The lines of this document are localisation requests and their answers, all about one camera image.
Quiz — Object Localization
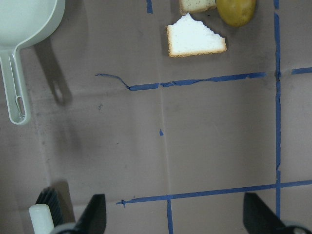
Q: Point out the white bread slice with crust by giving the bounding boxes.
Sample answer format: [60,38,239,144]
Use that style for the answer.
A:
[166,13,227,58]

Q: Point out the small bread piece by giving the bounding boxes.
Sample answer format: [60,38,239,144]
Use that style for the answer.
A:
[179,0,216,15]

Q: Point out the white hand brush black bristles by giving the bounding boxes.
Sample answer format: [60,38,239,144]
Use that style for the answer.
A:
[29,187,64,234]

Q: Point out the yellow potato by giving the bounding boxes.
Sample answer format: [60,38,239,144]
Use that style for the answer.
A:
[216,0,256,27]

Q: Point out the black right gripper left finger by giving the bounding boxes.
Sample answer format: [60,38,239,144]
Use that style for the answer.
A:
[73,194,107,234]

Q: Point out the pale green plastic dustpan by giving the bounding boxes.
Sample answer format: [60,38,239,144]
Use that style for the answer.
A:
[0,0,66,125]

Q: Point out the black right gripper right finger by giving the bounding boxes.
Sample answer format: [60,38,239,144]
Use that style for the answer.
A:
[243,193,293,234]

